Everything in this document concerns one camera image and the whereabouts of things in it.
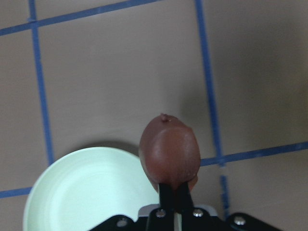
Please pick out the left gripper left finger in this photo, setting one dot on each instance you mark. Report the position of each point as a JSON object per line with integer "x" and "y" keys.
{"x": 166, "y": 197}

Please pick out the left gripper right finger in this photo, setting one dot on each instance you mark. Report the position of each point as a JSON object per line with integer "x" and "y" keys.
{"x": 185, "y": 201}

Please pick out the light green plate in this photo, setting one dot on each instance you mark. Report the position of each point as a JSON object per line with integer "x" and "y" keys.
{"x": 85, "y": 188}

